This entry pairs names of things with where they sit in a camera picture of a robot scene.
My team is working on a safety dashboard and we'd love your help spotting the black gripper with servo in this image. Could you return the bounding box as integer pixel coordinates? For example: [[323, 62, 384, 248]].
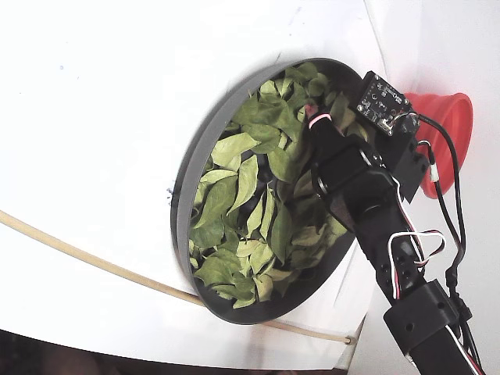
[[305, 102, 406, 236]]

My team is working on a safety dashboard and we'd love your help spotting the pile of green leaves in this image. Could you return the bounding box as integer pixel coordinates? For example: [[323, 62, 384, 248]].
[[188, 62, 370, 309]]

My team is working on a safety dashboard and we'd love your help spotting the dark grey round bowl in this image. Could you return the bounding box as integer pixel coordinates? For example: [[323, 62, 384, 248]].
[[170, 57, 378, 326]]

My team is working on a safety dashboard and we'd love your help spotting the red plastic cup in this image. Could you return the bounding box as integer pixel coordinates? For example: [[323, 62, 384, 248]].
[[402, 91, 474, 201]]

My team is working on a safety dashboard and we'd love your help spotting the beige thin tube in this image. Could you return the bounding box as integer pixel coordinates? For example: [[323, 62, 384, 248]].
[[0, 209, 357, 345]]

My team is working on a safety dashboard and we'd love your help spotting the black camera circuit board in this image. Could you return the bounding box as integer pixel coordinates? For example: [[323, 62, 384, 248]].
[[357, 71, 413, 136]]

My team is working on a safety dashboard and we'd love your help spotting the black printed camera mount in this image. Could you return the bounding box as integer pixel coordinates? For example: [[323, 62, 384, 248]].
[[374, 116, 433, 204]]

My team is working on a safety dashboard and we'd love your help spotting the thin cable with white connector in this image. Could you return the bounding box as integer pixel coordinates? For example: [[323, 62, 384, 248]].
[[416, 140, 466, 255]]

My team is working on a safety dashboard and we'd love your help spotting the thick black camera cable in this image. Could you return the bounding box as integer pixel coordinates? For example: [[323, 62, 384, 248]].
[[416, 112, 488, 375]]

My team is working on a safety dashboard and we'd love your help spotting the white red black servo wire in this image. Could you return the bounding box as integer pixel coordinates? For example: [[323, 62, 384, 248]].
[[386, 171, 485, 375]]

